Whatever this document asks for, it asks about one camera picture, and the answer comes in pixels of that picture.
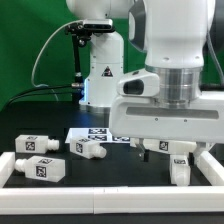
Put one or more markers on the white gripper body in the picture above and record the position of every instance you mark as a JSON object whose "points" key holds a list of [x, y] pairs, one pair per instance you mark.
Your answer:
{"points": [[138, 117]]}

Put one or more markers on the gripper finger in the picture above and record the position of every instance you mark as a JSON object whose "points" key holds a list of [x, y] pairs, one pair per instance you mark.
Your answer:
{"points": [[144, 150], [200, 147]]}

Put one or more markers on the white square tabletop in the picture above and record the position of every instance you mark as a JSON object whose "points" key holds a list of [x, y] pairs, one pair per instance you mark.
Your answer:
{"points": [[168, 146]]}

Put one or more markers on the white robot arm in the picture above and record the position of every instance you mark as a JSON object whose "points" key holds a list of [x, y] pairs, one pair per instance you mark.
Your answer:
{"points": [[163, 101]]}

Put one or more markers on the white marker sheet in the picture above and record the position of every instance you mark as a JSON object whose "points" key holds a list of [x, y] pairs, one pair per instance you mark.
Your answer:
{"points": [[102, 135]]}

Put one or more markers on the white U-shaped fence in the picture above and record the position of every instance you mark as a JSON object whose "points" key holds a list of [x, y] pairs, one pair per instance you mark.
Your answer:
{"points": [[99, 200]]}

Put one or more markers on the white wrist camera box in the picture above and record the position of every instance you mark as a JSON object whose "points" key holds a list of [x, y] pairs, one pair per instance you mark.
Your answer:
{"points": [[140, 83]]}

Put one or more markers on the camera on black stand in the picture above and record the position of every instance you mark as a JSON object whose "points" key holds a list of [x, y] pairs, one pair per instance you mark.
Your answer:
{"points": [[81, 32]]}

